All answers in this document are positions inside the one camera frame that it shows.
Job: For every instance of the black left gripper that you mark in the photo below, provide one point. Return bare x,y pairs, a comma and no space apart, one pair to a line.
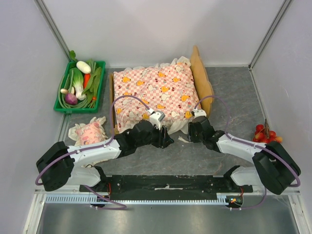
164,139

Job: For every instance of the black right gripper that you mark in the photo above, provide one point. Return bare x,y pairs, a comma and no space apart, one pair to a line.
191,131

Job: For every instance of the wooden pet bed frame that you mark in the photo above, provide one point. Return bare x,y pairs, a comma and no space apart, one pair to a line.
202,86

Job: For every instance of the pink checkered duck mattress cover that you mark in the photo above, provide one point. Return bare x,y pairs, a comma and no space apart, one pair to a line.
166,87

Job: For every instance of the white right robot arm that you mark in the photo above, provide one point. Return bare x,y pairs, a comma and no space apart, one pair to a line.
272,165

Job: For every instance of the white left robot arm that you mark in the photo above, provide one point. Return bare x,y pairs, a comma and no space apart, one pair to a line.
75,165

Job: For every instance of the red toy cherry bunch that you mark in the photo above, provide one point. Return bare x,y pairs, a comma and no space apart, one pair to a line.
263,134

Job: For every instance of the pink frilled pillow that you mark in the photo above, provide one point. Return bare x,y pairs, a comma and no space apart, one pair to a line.
90,133

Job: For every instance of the green toy long beans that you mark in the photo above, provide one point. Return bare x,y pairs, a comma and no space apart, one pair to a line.
65,84

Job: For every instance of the green toy leafy vegetable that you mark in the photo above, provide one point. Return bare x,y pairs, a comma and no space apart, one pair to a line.
91,87

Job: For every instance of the orange toy carrot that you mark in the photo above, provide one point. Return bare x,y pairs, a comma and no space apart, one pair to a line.
86,80

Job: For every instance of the purple toy onion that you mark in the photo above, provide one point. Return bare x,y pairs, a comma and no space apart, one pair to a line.
71,99

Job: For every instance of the white toy radish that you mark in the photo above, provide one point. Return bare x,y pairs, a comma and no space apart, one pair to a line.
83,67

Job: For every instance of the green toy bok choy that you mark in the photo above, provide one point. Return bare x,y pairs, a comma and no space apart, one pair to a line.
77,83

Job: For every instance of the toy mushroom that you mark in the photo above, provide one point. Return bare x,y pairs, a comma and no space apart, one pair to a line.
64,91

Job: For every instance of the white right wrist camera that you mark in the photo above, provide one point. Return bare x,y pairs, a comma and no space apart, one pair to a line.
198,114

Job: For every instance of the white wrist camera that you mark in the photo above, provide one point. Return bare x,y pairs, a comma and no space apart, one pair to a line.
156,118
198,114

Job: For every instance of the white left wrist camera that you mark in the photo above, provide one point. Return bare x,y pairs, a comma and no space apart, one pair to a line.
156,118

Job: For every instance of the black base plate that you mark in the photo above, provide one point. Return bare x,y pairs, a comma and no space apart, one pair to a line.
168,187

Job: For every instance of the grey slotted cable duct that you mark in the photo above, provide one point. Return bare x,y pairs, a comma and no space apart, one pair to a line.
93,199

